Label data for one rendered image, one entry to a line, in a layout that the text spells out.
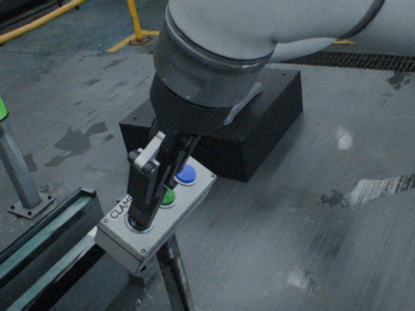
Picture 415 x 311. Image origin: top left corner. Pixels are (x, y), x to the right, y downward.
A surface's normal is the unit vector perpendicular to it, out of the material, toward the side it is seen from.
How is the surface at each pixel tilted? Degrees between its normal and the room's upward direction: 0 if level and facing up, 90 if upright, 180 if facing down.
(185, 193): 33
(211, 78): 106
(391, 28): 117
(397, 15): 111
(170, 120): 93
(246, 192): 0
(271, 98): 2
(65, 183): 0
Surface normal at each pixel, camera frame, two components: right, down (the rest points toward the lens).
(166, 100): -0.65, 0.42
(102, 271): 0.84, 0.17
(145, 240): 0.32, -0.61
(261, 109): -0.19, -0.82
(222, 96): 0.27, 0.80
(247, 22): 0.02, 0.82
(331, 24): 0.21, 0.92
